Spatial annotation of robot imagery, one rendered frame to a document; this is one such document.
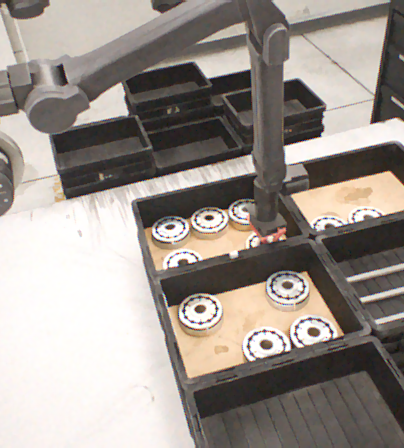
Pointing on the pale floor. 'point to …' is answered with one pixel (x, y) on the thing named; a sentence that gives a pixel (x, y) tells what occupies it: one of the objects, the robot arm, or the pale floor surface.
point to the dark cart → (403, 67)
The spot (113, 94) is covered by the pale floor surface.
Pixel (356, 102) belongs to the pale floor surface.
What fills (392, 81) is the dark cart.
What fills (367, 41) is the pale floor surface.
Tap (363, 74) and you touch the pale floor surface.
